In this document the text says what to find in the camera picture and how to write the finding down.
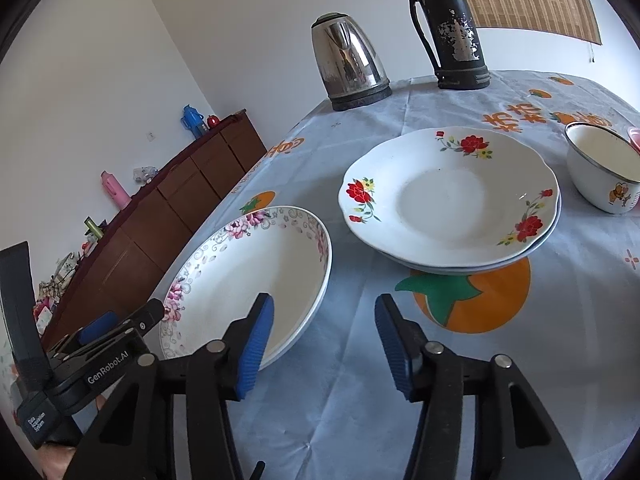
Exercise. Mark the pink thermos bottle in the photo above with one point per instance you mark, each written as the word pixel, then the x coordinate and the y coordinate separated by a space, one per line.
pixel 115 190

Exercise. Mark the stainless steel electric kettle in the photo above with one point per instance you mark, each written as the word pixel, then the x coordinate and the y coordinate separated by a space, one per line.
pixel 345 60

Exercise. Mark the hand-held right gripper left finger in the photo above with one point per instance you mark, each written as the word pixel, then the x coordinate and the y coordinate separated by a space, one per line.
pixel 257 345

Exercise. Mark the worn black thermos flask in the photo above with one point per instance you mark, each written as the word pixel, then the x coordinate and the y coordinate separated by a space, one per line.
pixel 450 10

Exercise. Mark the green bottle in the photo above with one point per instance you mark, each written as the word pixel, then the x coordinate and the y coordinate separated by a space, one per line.
pixel 92 229

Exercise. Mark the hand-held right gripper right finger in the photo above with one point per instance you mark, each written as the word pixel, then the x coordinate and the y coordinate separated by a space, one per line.
pixel 395 345

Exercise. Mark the white enamel bowl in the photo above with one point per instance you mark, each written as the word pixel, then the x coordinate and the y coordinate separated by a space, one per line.
pixel 600 160

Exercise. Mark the pile of small packages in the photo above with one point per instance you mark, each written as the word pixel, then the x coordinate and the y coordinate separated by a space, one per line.
pixel 55 285

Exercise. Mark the persimmon print blue tablecloth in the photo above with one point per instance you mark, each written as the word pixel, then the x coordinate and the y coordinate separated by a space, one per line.
pixel 345 280

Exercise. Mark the pink floral white plate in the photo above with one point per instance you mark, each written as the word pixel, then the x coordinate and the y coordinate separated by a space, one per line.
pixel 299 336
pixel 250 270

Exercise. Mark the clear plastic bag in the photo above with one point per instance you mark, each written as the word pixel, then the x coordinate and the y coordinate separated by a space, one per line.
pixel 145 175

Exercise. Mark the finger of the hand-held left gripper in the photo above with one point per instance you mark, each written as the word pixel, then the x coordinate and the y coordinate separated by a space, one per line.
pixel 145 314
pixel 99 326

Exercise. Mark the red rimmed bowl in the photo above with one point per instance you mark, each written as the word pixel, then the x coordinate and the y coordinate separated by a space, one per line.
pixel 635 139

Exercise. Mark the blue thermos jug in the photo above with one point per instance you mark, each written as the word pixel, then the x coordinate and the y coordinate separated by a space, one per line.
pixel 191 120

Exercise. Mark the small red ornament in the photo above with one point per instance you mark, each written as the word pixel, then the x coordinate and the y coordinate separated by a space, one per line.
pixel 213 121

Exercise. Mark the brown wooden sideboard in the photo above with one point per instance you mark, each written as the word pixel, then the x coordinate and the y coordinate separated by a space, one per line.
pixel 150 230

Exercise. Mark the red flower white plate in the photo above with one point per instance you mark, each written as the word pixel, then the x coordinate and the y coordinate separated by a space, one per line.
pixel 440 195
pixel 440 270

